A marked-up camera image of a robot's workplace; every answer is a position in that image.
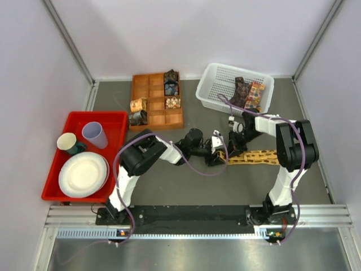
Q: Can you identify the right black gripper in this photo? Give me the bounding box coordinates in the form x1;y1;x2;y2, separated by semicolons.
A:
225;129;264;160

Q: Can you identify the yellow insect print tie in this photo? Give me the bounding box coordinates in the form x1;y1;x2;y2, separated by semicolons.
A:
218;150;280;165

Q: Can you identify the orange tan tie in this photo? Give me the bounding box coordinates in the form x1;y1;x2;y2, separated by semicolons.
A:
130;97;147;113

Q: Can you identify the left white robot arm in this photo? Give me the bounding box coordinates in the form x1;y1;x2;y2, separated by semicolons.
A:
105;128;229;224

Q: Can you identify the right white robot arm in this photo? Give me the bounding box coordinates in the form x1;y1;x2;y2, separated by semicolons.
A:
227;112;319;225

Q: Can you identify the colourful dotted tie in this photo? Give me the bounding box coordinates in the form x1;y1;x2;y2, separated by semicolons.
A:
244;81;266;112

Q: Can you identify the white plastic basket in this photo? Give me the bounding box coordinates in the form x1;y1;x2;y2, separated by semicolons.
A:
195;63;274;116

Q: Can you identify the dark brown paisley tie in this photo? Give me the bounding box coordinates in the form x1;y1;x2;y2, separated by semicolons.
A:
230;77;252;108

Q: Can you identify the rolled blue black tie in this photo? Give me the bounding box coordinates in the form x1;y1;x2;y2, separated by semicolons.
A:
164;82;179;96

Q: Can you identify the rolled dark patterned tie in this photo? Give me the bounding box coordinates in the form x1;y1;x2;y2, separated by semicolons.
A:
129;110;148;126

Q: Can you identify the rolled dark tie top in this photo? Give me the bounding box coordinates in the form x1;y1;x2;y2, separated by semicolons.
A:
164;69;178;84

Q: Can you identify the wooden compartment tray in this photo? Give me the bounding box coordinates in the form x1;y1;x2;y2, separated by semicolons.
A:
129;73;184;132

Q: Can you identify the lilac plastic cup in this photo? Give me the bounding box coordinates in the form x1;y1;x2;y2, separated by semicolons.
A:
82;121;108;149

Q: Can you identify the white plate stack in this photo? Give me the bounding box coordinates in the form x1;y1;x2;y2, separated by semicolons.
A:
58;151;109;198

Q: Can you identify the dark green cup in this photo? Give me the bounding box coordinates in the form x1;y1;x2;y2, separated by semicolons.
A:
69;141;87;155

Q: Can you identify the beige paper cup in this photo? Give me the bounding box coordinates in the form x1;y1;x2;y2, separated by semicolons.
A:
56;133;77;155

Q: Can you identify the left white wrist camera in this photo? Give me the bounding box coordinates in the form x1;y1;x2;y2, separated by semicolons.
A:
211;130;225;154

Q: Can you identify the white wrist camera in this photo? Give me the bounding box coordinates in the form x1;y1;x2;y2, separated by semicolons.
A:
228;116;243;133
211;130;225;154

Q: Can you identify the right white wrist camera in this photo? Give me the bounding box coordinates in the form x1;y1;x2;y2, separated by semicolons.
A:
228;116;243;133

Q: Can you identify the grey slotted cable duct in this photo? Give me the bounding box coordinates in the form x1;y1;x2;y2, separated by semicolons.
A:
56;228;269;240

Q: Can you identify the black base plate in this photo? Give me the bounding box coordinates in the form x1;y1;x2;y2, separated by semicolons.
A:
95;205;297;226

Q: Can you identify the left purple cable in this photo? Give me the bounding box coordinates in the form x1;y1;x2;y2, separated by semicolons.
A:
113;133;229;246

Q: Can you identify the aluminium frame rail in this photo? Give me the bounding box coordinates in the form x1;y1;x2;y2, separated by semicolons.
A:
45;204;353;228

